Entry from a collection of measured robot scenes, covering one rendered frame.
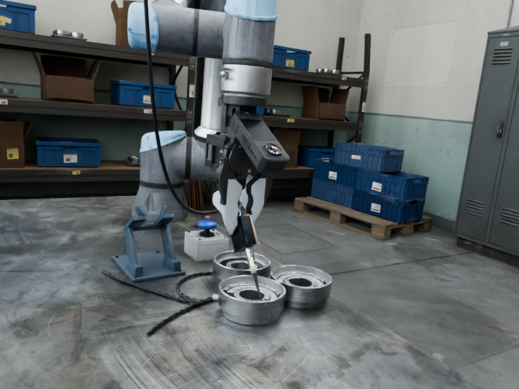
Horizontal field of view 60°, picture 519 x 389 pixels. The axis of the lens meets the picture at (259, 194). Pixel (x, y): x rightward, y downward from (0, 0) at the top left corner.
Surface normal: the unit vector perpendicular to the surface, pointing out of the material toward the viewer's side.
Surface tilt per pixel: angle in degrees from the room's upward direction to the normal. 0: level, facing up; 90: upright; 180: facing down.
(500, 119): 90
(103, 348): 0
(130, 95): 90
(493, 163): 90
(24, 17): 90
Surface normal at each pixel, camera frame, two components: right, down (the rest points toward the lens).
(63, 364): 0.08, -0.98
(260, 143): 0.35, -0.73
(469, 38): -0.86, 0.03
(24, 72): 0.51, 0.21
